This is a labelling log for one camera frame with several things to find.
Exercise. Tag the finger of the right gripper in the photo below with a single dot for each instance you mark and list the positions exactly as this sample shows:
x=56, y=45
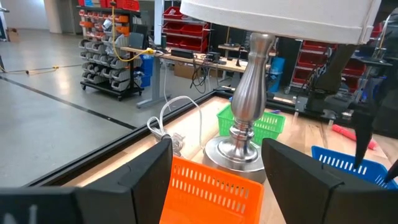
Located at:
x=363, y=133
x=393, y=172

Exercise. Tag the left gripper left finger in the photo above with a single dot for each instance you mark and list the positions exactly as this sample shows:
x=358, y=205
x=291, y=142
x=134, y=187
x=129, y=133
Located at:
x=136, y=186

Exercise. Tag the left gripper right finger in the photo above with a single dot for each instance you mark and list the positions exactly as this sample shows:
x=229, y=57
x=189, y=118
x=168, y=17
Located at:
x=304, y=193

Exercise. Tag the pink red marker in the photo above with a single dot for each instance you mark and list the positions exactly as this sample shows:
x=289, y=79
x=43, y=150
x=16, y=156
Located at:
x=351, y=136

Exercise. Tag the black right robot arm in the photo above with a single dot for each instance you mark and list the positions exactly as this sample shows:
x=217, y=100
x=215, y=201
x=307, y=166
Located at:
x=331, y=71

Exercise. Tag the blue plastic basket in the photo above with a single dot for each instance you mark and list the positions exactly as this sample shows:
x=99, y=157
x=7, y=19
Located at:
x=339, y=158

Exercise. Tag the orange plastic basket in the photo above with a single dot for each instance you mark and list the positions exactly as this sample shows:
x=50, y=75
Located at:
x=211, y=199

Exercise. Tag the green plastic basket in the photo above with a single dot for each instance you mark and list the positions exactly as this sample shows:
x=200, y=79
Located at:
x=270, y=124

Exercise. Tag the red bin shelf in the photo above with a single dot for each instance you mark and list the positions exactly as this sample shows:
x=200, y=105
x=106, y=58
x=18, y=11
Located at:
x=303, y=76
x=189, y=31

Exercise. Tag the blue barrel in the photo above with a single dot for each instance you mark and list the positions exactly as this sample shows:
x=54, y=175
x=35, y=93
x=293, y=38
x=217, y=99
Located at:
x=276, y=74

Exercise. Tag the white shade silver lamp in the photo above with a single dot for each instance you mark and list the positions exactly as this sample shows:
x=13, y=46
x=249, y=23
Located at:
x=248, y=93

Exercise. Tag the blue bin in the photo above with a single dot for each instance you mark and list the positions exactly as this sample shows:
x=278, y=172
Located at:
x=146, y=67

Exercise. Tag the black rack with storage bins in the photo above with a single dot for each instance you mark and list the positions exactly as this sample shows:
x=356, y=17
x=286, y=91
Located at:
x=102, y=67

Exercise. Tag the cardboard box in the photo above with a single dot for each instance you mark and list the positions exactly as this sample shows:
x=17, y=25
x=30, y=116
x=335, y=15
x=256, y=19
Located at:
x=183, y=71
x=13, y=35

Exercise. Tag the wooden workbench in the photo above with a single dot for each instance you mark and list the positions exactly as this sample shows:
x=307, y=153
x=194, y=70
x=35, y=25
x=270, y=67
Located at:
x=230, y=64

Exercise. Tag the black aluminium table frame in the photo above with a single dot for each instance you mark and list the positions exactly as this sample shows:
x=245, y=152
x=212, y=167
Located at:
x=93, y=152

